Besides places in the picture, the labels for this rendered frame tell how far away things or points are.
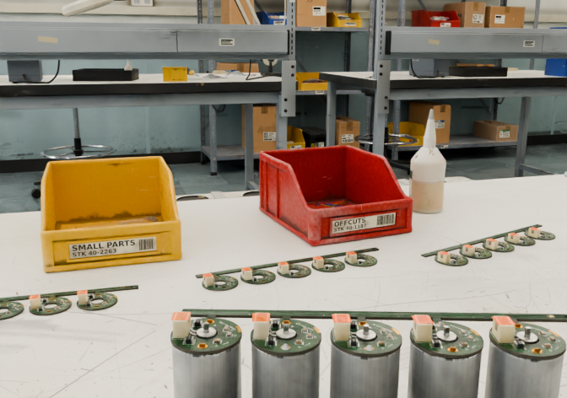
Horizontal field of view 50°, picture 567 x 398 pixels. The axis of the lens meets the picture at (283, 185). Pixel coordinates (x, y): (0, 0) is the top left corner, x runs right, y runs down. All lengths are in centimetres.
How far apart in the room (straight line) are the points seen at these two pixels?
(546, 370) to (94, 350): 23
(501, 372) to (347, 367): 5
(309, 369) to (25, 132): 444
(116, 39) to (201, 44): 32
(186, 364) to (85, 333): 16
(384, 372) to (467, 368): 3
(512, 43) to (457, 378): 287
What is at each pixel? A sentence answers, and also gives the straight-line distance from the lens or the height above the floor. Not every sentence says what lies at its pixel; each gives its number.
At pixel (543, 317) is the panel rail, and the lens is 25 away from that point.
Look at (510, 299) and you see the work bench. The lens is 42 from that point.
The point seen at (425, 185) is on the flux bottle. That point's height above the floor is 78.
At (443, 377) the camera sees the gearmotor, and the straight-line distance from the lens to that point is 22.
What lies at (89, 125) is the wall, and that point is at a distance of 459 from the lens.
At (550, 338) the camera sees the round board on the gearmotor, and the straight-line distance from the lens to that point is 23.
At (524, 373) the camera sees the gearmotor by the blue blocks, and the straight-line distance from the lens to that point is 22.
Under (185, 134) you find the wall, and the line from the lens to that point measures 464.
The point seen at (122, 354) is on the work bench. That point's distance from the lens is 34.
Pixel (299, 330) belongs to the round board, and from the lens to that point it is 22.
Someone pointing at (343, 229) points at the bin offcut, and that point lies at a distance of 50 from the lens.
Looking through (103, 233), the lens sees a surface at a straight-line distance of 45.
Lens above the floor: 91
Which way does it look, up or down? 13 degrees down
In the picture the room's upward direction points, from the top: straight up
